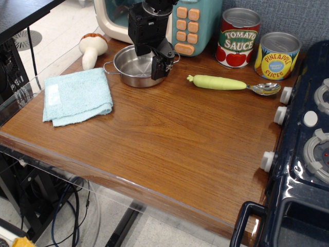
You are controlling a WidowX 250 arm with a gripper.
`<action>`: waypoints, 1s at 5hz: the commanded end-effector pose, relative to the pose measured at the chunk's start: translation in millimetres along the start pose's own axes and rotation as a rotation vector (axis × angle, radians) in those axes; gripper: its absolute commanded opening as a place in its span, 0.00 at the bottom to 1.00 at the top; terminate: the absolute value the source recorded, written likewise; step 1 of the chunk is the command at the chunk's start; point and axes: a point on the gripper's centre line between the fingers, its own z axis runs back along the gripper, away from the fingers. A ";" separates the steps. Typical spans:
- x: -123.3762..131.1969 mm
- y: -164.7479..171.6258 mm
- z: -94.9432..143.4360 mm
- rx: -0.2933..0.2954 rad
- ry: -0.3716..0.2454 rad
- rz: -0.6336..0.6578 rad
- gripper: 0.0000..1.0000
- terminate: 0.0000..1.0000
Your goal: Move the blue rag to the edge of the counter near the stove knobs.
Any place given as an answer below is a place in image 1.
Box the spoon with green carrot handle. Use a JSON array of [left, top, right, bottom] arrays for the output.
[[187, 75, 281, 96]]

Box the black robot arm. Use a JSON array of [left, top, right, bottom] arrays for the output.
[[128, 1, 177, 80]]

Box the black side desk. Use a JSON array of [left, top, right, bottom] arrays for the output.
[[1, 0, 64, 44]]

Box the round floor vent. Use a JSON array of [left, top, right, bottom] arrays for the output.
[[13, 30, 42, 50]]

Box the white round stove button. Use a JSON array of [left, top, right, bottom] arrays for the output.
[[303, 111, 318, 128]]

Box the grey toy burner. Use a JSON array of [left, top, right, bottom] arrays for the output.
[[303, 129, 328, 183], [314, 78, 329, 115]]

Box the tomato sauce can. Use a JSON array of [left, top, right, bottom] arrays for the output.
[[215, 8, 261, 68]]

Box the small steel pot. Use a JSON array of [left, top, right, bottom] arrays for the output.
[[103, 45, 169, 88]]

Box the teal toy microwave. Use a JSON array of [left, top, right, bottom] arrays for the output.
[[94, 0, 222, 57]]

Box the blue cable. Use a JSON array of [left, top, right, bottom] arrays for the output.
[[51, 180, 91, 247]]

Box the dark blue toy stove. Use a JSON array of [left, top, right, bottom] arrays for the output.
[[230, 41, 328, 246]]

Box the pineapple slices can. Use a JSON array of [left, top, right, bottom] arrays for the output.
[[254, 32, 301, 81]]

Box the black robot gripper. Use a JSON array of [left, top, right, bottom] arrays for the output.
[[128, 3, 175, 80]]

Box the light blue cloth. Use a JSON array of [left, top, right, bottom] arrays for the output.
[[43, 68, 113, 127]]

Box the white stove knob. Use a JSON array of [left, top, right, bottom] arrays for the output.
[[280, 86, 293, 105], [260, 151, 275, 172], [274, 107, 287, 125]]

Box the clear acrylic table guard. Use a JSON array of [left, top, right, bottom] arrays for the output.
[[1, 39, 252, 232]]

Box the plush mushroom toy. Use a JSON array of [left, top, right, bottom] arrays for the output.
[[79, 33, 108, 70]]

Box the black cable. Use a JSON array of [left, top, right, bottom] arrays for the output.
[[43, 177, 90, 247]]

